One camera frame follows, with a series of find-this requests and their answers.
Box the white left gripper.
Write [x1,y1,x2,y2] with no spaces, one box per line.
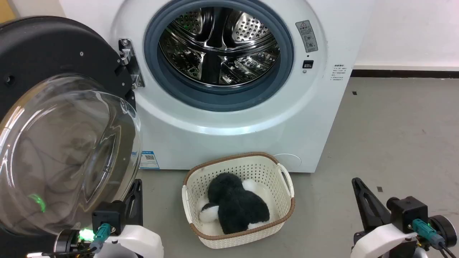
[94,179,165,258]

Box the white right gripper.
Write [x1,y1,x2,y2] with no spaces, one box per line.
[350,177,418,258]

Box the white front-load washing machine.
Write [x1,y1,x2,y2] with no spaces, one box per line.
[59,0,375,173]

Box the metal door hinge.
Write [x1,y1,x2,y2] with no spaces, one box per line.
[118,38,146,90]

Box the black round glass washer door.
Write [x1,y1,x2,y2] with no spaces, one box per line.
[0,16,143,238]

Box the blue white energy label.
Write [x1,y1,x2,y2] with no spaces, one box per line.
[139,150,160,170]

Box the cream plastic laundry basket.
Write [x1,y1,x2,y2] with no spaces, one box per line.
[181,152,296,249]

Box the round white filter cover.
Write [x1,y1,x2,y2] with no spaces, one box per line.
[274,154,303,169]

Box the black and white plush toy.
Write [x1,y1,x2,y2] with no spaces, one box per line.
[199,173,271,235]

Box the stainless steel washer drum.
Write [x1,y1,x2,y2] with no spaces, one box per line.
[158,6,281,87]

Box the grey warning sticker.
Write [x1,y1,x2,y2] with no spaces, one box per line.
[295,20,319,53]

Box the yellow wooden panel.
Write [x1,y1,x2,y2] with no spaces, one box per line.
[0,0,17,24]

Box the teal plug left camera cable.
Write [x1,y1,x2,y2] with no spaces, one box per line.
[41,223,112,257]

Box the teal plug camera cable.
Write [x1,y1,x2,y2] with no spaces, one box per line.
[41,223,112,257]
[412,219,456,258]

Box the teal plug right camera cable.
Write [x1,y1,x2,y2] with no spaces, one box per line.
[412,219,456,258]

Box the black wall baseboard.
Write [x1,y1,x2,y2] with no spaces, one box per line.
[350,69,459,79]

